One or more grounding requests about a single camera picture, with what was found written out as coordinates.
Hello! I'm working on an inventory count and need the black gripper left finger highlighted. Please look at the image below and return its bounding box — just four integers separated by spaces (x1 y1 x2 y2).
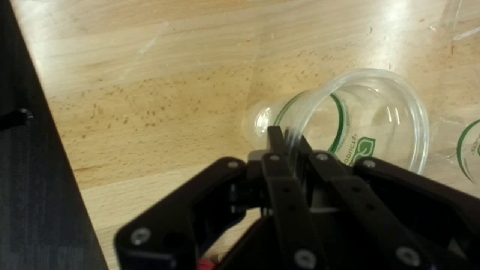
113 125 327 270

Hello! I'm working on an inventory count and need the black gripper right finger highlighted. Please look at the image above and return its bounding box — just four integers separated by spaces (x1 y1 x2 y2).
297 137 480 270

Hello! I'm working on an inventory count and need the small black floor object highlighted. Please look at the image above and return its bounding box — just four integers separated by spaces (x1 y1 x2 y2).
0 107 36 133

